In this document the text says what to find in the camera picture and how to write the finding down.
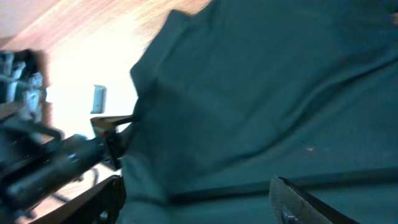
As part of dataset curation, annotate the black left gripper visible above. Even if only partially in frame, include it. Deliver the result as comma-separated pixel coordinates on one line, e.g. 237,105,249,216
90,115,134,170

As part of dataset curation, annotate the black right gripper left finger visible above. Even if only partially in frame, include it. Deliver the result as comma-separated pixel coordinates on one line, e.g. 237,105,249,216
32,175,126,224

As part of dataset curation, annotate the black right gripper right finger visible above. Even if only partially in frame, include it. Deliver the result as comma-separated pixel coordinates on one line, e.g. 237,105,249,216
269,177,358,224

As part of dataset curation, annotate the grey clip on base rail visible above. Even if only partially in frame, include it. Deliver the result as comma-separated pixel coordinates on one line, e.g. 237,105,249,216
91,85,107,114

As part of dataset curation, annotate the dark green polo shirt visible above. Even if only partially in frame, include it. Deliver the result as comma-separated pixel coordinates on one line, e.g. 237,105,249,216
118,0,397,224

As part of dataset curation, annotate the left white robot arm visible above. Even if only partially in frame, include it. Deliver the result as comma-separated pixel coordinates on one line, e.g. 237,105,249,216
1,115,134,223

